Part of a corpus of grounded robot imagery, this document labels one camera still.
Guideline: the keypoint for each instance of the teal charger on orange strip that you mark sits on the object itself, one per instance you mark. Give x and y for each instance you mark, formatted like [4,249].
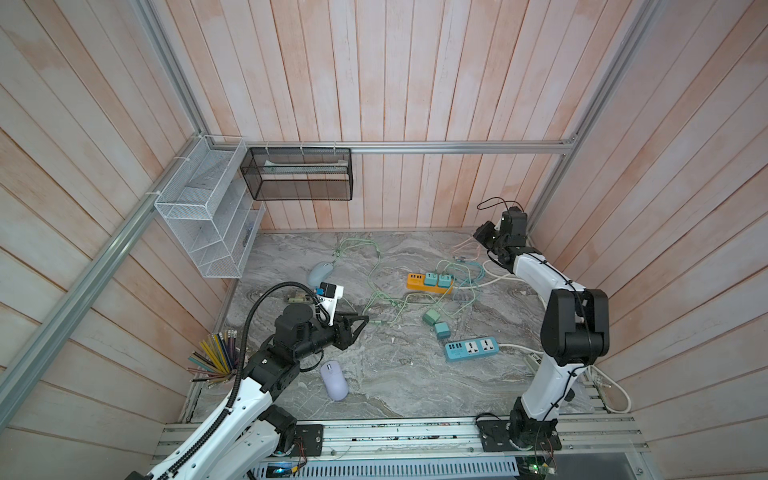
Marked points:
[430,279]

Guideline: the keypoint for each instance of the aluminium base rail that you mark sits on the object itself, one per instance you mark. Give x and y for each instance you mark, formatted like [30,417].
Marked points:
[331,440]

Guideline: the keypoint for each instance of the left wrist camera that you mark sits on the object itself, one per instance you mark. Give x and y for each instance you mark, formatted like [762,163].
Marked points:
[330,294]

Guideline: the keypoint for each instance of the pink pencil cup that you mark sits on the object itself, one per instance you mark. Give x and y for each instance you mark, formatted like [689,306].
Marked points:
[217,358]

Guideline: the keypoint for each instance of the teal USB charger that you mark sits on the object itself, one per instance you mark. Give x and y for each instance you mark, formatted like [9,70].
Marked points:
[442,330]

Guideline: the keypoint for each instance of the lavender wireless mouse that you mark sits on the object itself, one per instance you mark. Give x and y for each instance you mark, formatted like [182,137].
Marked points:
[335,383]

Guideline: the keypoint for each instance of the blue power strip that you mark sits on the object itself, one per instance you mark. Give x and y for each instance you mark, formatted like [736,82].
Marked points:
[470,349]

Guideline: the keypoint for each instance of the light green USB charger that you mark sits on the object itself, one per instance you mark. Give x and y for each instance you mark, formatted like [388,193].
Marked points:
[431,317]

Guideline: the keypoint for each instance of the orange power strip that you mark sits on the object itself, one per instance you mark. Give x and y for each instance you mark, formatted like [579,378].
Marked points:
[414,281]

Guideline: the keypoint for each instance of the white wire mesh shelf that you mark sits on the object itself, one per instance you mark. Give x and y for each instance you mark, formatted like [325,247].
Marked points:
[207,205]

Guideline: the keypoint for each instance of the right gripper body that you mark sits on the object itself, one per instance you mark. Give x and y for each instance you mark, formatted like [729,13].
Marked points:
[489,238]

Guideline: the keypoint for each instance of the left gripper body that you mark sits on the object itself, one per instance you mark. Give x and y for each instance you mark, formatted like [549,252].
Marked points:
[323,336]

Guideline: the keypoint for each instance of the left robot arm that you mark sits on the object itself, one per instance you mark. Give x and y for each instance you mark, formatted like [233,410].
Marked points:
[248,426]

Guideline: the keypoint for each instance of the light blue mouse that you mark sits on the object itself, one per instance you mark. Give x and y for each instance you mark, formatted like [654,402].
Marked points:
[319,273]

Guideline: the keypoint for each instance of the black mesh basket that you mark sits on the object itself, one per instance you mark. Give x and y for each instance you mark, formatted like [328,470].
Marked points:
[298,174]

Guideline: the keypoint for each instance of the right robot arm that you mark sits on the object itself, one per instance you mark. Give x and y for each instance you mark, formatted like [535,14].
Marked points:
[573,335]

